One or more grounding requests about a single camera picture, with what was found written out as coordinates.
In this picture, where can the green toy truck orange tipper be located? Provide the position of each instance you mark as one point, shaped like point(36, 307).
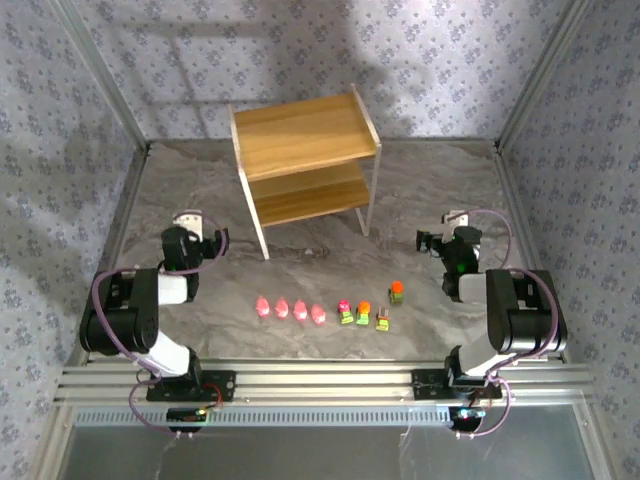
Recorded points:
point(397, 292)

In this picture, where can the green toy truck grey box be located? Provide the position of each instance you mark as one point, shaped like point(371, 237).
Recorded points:
point(383, 320)

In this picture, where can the green toy truck orange mixer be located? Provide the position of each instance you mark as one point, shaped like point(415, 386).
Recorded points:
point(363, 313)

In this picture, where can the green toy truck pink load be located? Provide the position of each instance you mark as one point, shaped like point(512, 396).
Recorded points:
point(345, 312)

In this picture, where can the pink plastic pig toy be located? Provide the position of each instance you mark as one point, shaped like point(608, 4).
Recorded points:
point(263, 307)
point(282, 308)
point(300, 310)
point(318, 314)

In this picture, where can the wooden two-tier shelf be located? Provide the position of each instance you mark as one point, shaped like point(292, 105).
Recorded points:
point(300, 135)

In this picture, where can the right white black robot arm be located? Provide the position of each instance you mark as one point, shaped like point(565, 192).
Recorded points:
point(525, 310)

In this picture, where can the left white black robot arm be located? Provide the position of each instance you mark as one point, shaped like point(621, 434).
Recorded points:
point(125, 310)

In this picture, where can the grey metal sheet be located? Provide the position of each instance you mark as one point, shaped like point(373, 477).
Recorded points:
point(325, 455)

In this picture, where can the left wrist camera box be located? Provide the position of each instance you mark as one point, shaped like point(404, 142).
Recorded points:
point(189, 220)

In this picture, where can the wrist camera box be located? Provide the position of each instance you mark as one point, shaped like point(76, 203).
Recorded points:
point(189, 220)
point(455, 217)

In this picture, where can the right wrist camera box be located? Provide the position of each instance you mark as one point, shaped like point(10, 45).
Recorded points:
point(455, 217)

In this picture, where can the aluminium frame side bar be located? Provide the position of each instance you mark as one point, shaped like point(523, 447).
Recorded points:
point(512, 192)
point(128, 200)

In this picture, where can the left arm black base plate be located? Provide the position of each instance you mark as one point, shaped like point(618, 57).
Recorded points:
point(222, 385)

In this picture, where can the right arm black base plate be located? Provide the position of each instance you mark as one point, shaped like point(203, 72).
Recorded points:
point(425, 385)

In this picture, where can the aluminium mounting rail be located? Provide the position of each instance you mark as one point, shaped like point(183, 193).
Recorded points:
point(325, 380)

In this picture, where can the aluminium frame post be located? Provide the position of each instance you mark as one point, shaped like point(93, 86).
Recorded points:
point(103, 70)
point(542, 70)

